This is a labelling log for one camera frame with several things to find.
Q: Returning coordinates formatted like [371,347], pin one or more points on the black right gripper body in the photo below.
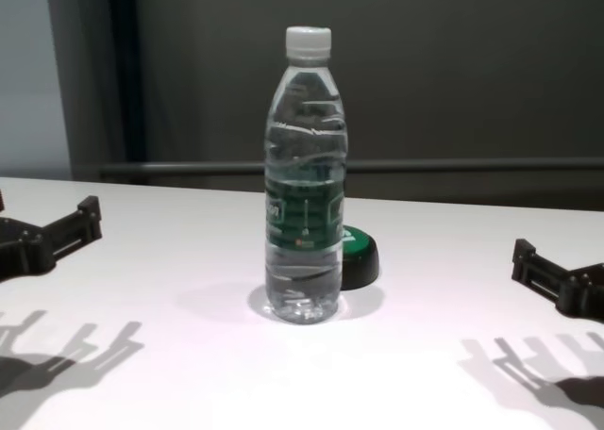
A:
[587,293]

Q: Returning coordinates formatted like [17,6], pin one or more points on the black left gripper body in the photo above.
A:
[16,253]

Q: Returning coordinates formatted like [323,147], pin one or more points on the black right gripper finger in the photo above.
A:
[538,272]

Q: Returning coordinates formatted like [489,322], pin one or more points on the clear water bottle green label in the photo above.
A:
[305,175]

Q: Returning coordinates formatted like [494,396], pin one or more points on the green YES push button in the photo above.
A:
[361,255]

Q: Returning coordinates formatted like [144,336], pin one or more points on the dark grey wall rail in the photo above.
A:
[424,168]

